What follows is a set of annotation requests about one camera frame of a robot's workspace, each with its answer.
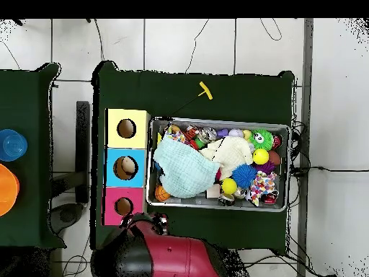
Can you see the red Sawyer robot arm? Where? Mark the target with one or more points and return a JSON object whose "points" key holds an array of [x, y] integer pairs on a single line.
{"points": [[173, 259]]}

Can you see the wooden box with three holes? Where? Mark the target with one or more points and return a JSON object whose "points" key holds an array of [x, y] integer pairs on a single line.
{"points": [[126, 115]]}

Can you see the colourful patterned cloth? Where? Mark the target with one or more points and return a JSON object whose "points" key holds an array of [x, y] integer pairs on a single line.
{"points": [[178, 136], [262, 186]]}

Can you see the mint waffle cloth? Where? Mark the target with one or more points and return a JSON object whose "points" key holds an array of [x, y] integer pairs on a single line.
{"points": [[184, 173]]}

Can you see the cream waffle cloth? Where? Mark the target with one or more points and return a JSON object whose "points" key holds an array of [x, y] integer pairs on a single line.
{"points": [[230, 153]]}

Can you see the small orange basketball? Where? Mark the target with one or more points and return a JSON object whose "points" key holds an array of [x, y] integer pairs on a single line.
{"points": [[162, 194]]}

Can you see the yellow ball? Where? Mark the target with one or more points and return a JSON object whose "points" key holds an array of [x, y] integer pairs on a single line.
{"points": [[229, 186], [261, 156]]}

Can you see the white baseball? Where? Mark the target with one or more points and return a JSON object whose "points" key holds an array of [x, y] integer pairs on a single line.
{"points": [[236, 133]]}

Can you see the blue spiky ball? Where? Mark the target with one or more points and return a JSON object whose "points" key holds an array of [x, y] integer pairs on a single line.
{"points": [[244, 176]]}

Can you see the dark green table cloth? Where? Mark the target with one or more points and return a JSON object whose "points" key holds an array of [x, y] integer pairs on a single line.
{"points": [[28, 101], [216, 95]]}

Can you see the green spiky googly-eyed ball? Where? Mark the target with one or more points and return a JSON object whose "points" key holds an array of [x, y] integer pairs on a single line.
{"points": [[261, 141]]}

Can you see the blue plastic cup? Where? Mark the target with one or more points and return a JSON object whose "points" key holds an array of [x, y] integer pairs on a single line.
{"points": [[13, 145]]}

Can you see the orange plastic bowl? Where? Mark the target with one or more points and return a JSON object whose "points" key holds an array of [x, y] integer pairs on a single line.
{"points": [[7, 190]]}

